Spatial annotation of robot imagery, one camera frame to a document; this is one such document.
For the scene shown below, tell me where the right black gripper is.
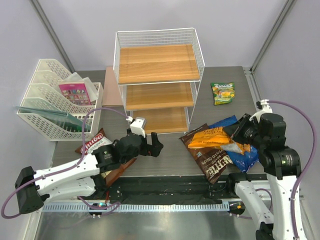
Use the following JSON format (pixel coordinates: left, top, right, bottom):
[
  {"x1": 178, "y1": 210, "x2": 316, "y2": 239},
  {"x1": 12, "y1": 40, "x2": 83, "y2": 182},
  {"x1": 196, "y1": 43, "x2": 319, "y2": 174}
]
[{"x1": 222, "y1": 112, "x2": 267, "y2": 149}]

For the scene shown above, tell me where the orange honey dijon chips bag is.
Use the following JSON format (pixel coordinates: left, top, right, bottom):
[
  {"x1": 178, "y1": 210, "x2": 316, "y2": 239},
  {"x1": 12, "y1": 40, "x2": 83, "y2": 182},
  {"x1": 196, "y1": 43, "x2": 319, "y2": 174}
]
[{"x1": 187, "y1": 127, "x2": 251, "y2": 155}]

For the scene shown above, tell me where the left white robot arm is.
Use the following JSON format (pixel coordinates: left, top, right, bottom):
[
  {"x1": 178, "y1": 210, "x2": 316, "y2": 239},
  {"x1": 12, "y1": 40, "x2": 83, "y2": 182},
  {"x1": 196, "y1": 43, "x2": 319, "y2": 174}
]
[{"x1": 15, "y1": 133, "x2": 154, "y2": 214}]

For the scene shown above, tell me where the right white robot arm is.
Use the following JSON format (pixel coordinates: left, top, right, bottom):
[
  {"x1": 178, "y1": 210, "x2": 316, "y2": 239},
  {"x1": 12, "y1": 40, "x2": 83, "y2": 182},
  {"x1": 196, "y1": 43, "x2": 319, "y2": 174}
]
[{"x1": 223, "y1": 113, "x2": 307, "y2": 240}]

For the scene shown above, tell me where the blue Doritos chips bag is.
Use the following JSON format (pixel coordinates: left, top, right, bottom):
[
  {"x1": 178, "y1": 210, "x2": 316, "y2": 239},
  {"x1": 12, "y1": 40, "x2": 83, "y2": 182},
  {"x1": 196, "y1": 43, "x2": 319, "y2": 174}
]
[{"x1": 209, "y1": 115, "x2": 259, "y2": 173}]

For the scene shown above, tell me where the brown Chuba cassava chips bag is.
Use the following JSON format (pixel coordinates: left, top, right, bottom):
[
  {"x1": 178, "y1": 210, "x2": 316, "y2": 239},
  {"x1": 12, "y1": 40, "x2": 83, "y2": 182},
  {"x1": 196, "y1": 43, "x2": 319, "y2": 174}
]
[{"x1": 75, "y1": 128, "x2": 137, "y2": 188}]

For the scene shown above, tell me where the top wooden shelf board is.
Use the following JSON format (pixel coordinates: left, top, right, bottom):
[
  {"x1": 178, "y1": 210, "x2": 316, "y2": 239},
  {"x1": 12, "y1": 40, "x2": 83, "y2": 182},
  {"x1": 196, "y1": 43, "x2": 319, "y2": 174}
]
[{"x1": 118, "y1": 44, "x2": 200, "y2": 85}]

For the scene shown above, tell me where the brown Kettle sea salt bag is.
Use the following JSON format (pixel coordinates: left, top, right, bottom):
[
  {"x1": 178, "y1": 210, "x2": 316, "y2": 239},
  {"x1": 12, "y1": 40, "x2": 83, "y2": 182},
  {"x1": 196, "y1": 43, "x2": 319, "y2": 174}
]
[{"x1": 179, "y1": 123, "x2": 233, "y2": 184}]

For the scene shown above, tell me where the green yellow snack bag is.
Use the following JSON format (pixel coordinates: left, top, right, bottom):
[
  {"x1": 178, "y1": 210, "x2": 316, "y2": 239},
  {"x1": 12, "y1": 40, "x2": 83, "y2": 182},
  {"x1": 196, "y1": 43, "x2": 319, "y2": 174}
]
[{"x1": 210, "y1": 82, "x2": 235, "y2": 106}]

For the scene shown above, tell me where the black base mat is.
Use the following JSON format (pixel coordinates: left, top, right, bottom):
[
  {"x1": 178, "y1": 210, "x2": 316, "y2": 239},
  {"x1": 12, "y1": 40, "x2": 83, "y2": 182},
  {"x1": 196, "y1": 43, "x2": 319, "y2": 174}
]
[{"x1": 87, "y1": 175, "x2": 238, "y2": 205}]

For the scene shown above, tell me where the pink flat board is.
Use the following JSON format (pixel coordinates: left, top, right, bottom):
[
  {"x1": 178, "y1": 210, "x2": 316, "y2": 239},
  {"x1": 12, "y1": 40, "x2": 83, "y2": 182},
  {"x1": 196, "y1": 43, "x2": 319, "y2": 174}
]
[{"x1": 102, "y1": 66, "x2": 123, "y2": 107}]

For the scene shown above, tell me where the green translucent folder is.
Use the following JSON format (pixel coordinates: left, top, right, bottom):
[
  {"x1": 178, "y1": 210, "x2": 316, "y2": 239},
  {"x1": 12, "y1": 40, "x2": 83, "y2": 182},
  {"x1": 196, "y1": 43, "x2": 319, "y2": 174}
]
[{"x1": 15, "y1": 106, "x2": 83, "y2": 133}]

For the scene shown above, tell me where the pink sticker booklet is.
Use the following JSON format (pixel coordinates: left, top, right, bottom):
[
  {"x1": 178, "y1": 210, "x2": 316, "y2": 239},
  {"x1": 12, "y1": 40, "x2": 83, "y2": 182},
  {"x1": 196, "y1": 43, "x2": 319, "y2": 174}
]
[{"x1": 58, "y1": 82, "x2": 91, "y2": 106}]

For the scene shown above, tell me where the white plastic file organizer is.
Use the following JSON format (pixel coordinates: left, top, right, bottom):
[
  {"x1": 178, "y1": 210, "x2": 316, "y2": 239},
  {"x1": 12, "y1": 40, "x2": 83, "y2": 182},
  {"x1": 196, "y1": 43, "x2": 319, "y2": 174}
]
[{"x1": 16, "y1": 58, "x2": 103, "y2": 141}]

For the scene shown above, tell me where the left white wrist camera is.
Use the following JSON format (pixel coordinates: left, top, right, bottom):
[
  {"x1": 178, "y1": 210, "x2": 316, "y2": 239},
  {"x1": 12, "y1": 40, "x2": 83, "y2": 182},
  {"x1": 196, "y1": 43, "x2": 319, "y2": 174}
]
[{"x1": 126, "y1": 116, "x2": 147, "y2": 138}]

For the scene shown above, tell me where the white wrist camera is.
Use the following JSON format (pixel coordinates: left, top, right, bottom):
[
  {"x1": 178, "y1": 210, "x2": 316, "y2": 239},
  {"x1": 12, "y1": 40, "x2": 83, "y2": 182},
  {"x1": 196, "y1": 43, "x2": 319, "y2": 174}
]
[
  {"x1": 249, "y1": 99, "x2": 273, "y2": 123},
  {"x1": 126, "y1": 116, "x2": 147, "y2": 138}
]

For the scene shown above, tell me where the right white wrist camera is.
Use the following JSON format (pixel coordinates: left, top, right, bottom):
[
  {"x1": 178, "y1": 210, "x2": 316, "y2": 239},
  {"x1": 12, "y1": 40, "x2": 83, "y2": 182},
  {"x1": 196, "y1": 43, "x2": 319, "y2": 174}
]
[{"x1": 249, "y1": 99, "x2": 273, "y2": 123}]

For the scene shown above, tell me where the white slotted cable duct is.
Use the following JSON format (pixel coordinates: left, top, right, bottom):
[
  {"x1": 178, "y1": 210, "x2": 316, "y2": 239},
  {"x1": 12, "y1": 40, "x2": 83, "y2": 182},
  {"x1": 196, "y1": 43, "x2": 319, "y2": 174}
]
[{"x1": 42, "y1": 201, "x2": 230, "y2": 212}]

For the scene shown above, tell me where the white wire shelf rack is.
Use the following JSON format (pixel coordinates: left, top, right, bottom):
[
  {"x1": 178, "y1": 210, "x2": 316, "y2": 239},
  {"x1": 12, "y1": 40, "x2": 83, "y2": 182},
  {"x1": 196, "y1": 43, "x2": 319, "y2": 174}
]
[{"x1": 113, "y1": 27, "x2": 205, "y2": 132}]

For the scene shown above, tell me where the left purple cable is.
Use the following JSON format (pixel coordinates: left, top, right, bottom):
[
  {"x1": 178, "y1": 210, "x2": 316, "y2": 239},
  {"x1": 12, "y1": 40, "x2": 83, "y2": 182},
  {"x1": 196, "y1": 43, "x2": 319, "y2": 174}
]
[{"x1": 0, "y1": 107, "x2": 133, "y2": 220}]

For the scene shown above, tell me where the right aluminium frame post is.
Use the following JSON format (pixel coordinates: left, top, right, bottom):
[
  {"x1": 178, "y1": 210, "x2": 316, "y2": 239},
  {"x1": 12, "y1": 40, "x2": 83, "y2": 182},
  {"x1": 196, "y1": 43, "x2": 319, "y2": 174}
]
[{"x1": 250, "y1": 0, "x2": 297, "y2": 74}]

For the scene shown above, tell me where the aluminium frame post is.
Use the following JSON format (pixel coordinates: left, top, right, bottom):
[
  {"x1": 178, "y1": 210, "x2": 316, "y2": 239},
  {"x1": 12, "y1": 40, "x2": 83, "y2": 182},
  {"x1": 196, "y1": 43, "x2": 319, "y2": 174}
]
[
  {"x1": 29, "y1": 0, "x2": 76, "y2": 73},
  {"x1": 250, "y1": 0, "x2": 297, "y2": 74}
]

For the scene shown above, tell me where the left aluminium frame post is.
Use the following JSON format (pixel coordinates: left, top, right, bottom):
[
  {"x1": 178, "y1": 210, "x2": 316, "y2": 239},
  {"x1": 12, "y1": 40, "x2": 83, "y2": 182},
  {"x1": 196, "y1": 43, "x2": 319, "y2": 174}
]
[{"x1": 29, "y1": 0, "x2": 76, "y2": 73}]

